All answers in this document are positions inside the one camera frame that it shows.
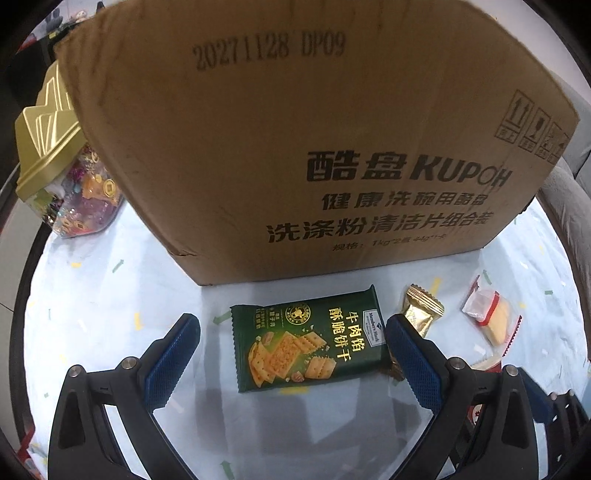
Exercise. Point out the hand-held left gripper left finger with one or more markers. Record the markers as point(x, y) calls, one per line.
point(173, 355)

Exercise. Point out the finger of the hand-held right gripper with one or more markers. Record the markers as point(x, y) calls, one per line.
point(568, 410)
point(538, 399)

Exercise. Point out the clear red-edged snack packet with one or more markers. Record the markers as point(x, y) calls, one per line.
point(489, 314)

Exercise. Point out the brown cardboard box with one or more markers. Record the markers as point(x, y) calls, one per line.
point(277, 138)

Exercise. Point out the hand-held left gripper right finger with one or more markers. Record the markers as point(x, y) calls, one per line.
point(415, 364)

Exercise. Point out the green cracker packet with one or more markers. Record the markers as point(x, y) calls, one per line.
point(300, 341)

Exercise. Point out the clear candy jar gold lid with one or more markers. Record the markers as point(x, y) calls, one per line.
point(46, 138)

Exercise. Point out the gold candy packet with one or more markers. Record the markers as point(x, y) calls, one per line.
point(420, 311)

